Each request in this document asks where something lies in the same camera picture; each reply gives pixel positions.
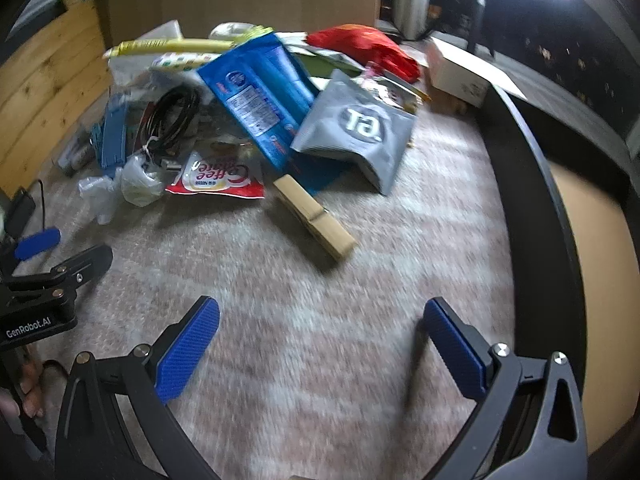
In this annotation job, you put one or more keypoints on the wooden clothespin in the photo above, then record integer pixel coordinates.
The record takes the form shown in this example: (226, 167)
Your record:
(310, 215)

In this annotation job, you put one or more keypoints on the clear plastic bag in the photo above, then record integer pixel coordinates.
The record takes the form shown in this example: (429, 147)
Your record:
(135, 180)

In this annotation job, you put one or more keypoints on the white patterned tissue pack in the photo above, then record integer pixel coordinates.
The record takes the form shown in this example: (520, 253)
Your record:
(185, 61)

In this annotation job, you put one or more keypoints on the grey foil pouch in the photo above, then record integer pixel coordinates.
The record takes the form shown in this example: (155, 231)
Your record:
(350, 130)

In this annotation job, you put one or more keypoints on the pine wood board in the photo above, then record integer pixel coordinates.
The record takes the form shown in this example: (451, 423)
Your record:
(45, 95)

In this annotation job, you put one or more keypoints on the black container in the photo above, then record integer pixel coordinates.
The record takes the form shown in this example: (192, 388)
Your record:
(540, 210)

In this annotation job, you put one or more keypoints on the red bag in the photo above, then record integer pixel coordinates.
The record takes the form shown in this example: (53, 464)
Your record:
(365, 45)

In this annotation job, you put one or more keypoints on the person's left hand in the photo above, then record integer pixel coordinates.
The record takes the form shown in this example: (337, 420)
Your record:
(31, 395)

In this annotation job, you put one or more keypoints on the black tripod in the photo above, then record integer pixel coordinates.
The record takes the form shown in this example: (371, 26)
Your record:
(481, 15)

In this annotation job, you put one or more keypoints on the small printed sachet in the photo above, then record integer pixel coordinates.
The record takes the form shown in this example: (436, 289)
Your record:
(395, 92)

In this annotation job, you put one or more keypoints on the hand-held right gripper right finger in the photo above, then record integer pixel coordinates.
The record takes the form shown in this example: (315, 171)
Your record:
(455, 350)

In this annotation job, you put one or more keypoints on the blue phone stand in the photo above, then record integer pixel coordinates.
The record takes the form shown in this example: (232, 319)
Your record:
(114, 132)

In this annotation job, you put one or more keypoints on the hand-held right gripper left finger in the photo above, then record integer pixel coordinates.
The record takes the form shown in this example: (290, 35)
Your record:
(187, 350)

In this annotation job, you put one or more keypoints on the blue plastic package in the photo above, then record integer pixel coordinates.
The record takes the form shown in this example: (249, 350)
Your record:
(260, 95)

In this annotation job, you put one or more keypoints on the red white coffee sachet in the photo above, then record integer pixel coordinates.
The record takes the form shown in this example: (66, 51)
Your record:
(215, 177)

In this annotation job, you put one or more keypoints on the white cardboard box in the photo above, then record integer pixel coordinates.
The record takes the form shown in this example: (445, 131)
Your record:
(460, 77)

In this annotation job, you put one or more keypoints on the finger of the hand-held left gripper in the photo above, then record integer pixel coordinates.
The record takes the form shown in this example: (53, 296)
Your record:
(37, 244)
(85, 265)

